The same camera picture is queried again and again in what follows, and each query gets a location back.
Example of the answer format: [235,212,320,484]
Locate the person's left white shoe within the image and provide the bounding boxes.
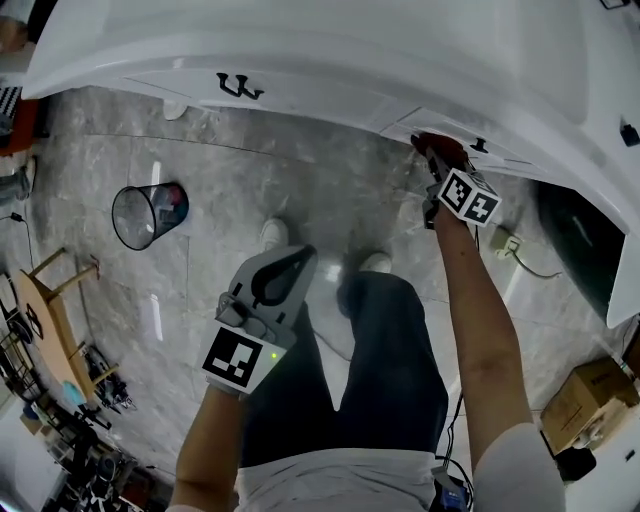
[259,217,291,251]

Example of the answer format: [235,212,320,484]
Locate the large cardboard box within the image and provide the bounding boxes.
[539,355,640,456]

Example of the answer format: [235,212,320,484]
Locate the orange stand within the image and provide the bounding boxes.
[0,84,51,156]

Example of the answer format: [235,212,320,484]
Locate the small black block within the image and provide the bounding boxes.
[619,115,640,149]

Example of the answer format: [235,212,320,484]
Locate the black mesh trash bin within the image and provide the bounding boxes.
[111,182,190,251]

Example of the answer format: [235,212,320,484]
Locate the dark green basin pedestal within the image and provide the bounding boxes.
[532,179,627,321]

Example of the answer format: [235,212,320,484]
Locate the red-brown knitted cloth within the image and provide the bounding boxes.
[410,132,469,171]

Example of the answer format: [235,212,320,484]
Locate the person's right white shoe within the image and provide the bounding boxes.
[357,251,394,275]

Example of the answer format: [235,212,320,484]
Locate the pile of black equipment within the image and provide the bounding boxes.
[0,272,166,512]

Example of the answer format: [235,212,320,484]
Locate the person's right forearm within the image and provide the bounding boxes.
[433,212,534,469]

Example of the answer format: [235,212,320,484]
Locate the white vanity cabinet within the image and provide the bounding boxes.
[119,69,546,181]

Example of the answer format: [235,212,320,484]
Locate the white power strip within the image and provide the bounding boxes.
[488,224,524,259]

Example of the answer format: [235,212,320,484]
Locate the white freestanding basin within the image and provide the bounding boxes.
[602,219,640,330]

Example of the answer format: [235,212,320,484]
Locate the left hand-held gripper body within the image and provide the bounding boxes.
[201,293,297,395]

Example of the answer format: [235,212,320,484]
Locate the black waist-worn recorder box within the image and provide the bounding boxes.
[432,467,474,512]

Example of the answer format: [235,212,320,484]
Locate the black cable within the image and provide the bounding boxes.
[434,389,471,481]

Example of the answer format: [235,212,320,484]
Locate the person's left forearm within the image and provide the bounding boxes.
[172,384,251,512]

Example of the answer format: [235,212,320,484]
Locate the white washbasin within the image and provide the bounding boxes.
[22,0,640,236]

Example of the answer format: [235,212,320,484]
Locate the wooden oval table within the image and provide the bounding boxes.
[17,247,121,401]

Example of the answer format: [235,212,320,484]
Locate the black pouch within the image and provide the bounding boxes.
[554,447,599,484]

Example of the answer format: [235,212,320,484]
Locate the person's dark trousers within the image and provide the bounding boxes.
[239,272,451,469]

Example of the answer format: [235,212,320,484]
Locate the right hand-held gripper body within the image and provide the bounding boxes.
[424,168,503,230]

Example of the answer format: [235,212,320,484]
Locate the person's light grey shirt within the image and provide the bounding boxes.
[164,422,561,512]

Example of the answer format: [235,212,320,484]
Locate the person's left hand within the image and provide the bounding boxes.
[205,373,250,401]

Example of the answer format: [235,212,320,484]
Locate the person's white shoe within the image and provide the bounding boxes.
[259,217,291,251]
[357,251,394,275]
[162,98,191,121]

